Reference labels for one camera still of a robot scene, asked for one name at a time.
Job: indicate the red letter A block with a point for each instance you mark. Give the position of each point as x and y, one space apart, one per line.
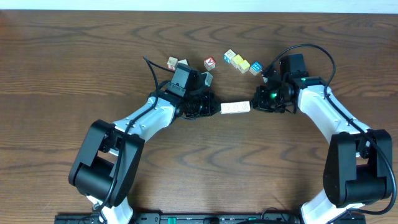
209 63

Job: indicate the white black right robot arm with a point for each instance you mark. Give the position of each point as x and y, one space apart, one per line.
358 168

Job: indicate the blue topped wooden block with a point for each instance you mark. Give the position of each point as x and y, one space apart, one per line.
255 68

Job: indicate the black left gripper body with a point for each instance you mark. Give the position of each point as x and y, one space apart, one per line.
201 103

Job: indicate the green letter Z block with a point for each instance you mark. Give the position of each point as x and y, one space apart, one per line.
225 108

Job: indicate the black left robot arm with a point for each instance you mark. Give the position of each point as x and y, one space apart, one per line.
107 162

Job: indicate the yellow topped wooden block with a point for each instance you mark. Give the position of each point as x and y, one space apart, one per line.
236 60

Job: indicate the blue letter X block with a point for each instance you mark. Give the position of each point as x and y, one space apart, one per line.
229 55

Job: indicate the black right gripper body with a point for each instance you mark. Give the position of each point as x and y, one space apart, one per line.
273 99

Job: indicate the red number 3 block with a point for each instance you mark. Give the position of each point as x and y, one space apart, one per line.
172 63

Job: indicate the blue letter T block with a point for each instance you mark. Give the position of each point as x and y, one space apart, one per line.
184 61

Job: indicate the plain drawing wooden block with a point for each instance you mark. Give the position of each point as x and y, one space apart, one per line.
245 106

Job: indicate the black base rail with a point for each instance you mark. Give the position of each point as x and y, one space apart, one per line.
270 215

